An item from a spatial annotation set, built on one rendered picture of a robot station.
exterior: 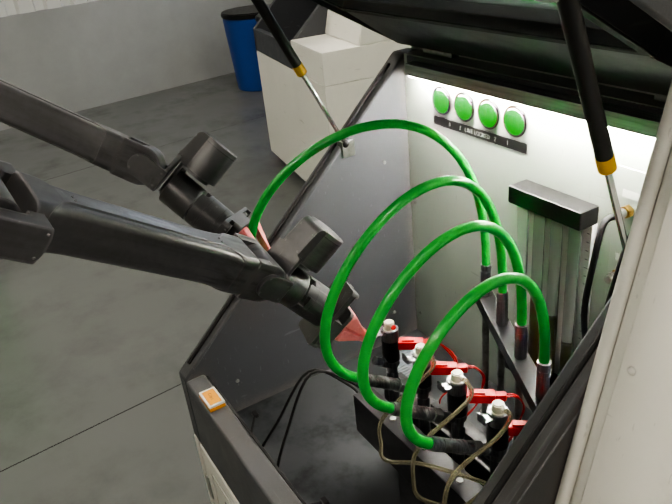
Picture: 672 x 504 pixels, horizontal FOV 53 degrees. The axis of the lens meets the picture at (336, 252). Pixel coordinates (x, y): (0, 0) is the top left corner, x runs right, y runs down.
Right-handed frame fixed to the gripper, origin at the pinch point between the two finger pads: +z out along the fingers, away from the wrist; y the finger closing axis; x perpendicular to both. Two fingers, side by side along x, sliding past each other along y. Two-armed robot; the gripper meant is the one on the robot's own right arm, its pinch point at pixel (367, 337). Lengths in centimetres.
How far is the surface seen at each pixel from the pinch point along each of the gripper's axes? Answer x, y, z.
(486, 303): 2.9, 15.3, 16.0
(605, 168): -30.7, 34.8, -13.2
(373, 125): 6.1, 25.1, -19.0
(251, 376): 28.4, -26.3, 5.1
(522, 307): -12.9, 18.7, 7.5
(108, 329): 215, -116, 36
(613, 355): -35.0, 21.2, 0.8
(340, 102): 274, 39, 78
